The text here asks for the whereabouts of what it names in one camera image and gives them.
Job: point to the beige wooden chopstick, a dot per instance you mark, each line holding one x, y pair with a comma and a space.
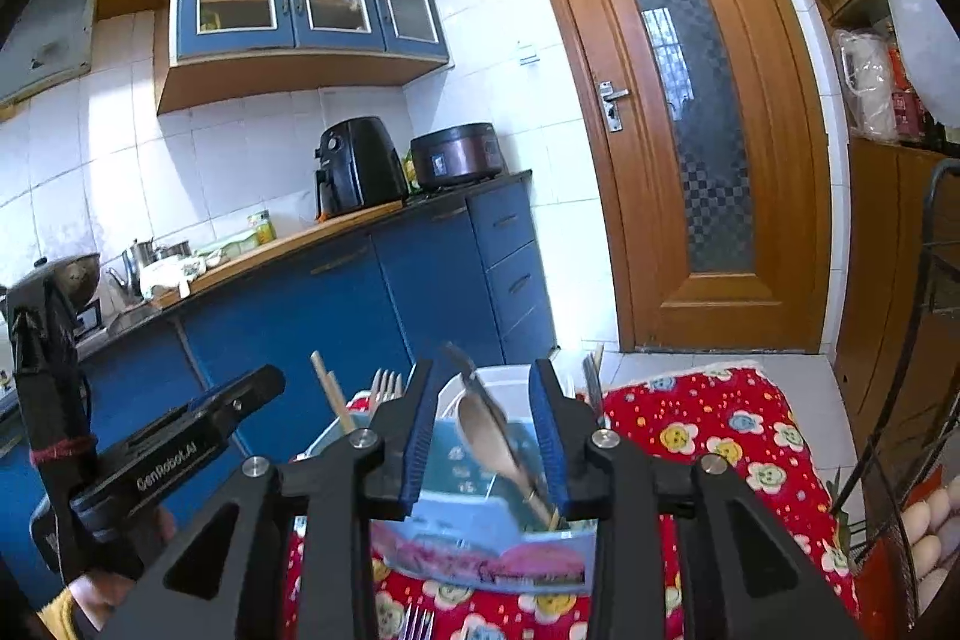
334, 394

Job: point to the wooden shelf cabinet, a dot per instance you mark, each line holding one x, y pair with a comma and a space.
879, 192

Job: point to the eggs in rack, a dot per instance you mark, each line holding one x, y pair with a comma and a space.
932, 531

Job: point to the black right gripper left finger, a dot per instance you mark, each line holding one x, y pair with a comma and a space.
222, 577

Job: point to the clear bag of goods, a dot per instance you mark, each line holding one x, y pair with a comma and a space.
866, 76

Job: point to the white plastic bag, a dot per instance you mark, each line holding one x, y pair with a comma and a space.
929, 47

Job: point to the metal wok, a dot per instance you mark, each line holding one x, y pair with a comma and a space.
76, 277

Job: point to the red smiley flower tablecloth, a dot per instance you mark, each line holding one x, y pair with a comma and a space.
724, 414

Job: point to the blue kitchen base cabinet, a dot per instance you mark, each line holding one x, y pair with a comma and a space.
462, 267

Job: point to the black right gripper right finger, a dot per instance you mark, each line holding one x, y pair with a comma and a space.
738, 566

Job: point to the light blue utensil box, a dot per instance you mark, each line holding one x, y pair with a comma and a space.
473, 529

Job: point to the left hand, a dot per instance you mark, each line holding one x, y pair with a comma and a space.
94, 599

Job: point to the steel spoon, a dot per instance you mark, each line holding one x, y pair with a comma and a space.
483, 425

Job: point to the black wire rack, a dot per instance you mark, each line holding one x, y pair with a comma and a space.
919, 418

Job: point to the large steel fork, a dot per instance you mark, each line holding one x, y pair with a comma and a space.
592, 365

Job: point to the black air fryer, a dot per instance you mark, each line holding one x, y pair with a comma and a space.
357, 168

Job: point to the steel door handle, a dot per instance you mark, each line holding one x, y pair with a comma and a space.
609, 100

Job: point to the dark rice cooker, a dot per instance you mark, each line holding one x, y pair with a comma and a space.
454, 156

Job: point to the wooden door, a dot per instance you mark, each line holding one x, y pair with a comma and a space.
715, 194

